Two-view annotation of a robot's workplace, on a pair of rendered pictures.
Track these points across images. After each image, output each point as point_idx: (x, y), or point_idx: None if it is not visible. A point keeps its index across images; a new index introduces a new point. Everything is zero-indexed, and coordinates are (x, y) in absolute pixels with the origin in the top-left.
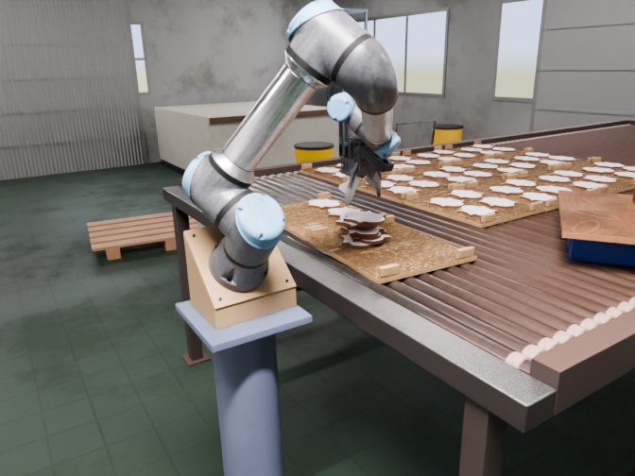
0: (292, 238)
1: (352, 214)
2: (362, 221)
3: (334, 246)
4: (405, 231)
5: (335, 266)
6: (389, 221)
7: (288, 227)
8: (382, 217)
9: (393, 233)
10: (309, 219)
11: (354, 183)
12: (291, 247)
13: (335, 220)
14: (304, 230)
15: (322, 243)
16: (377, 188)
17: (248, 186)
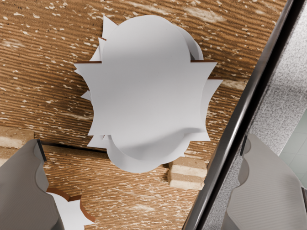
0: (205, 186)
1: (161, 136)
2: (201, 64)
3: (215, 100)
4: (6, 54)
5: (281, 30)
6: (4, 128)
7: (185, 216)
8: (113, 44)
9: (47, 67)
10: (131, 224)
11: (282, 209)
12: (238, 159)
13: (97, 200)
14: (182, 191)
15: (216, 128)
16: (39, 163)
17: None
